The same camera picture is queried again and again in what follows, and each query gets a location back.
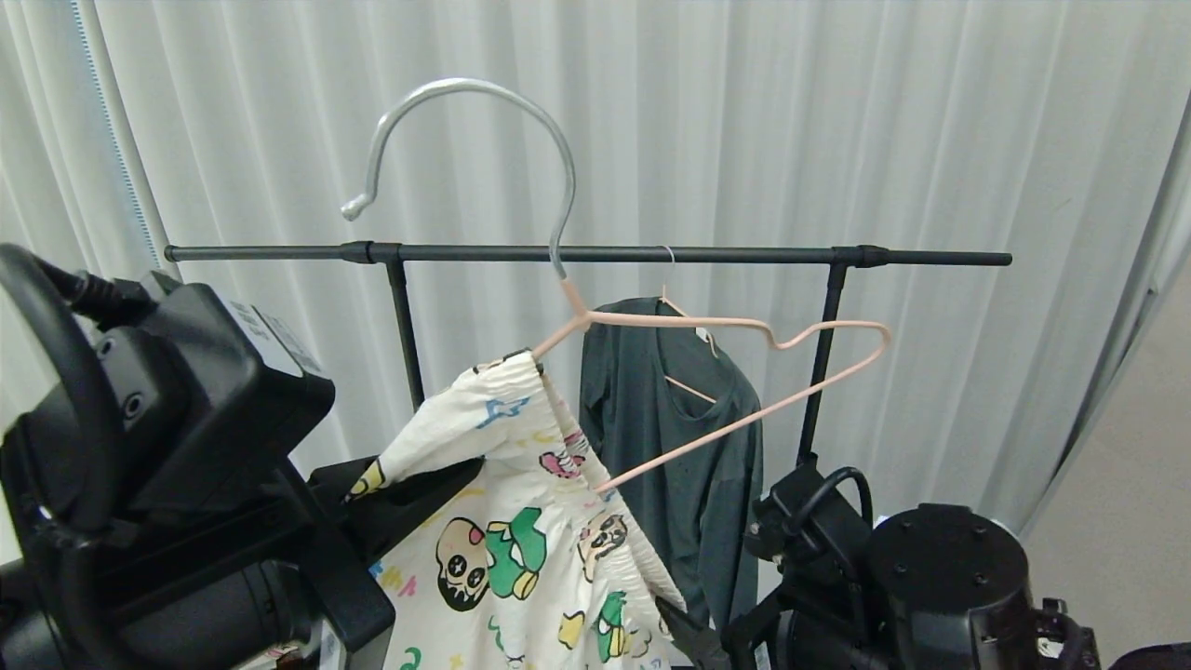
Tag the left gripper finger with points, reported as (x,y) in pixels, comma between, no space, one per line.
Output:
(409,502)

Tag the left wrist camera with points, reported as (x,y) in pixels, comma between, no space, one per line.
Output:
(205,400)

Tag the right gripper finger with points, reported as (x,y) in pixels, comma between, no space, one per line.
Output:
(693,642)

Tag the black clothes rack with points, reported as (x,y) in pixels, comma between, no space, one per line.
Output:
(744,254)

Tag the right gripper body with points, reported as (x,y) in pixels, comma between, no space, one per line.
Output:
(800,633)

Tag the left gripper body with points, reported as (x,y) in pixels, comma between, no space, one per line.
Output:
(214,605)

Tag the cream printed garment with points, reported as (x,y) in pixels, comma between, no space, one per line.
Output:
(521,577)

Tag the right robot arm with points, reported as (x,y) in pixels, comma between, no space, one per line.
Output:
(958,586)

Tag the white curtain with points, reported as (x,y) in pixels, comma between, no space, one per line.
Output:
(744,121)

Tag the dark grey sleeveless shirt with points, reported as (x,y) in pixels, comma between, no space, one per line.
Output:
(633,419)

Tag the pink clothes hanger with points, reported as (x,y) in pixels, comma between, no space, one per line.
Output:
(693,389)
(744,323)

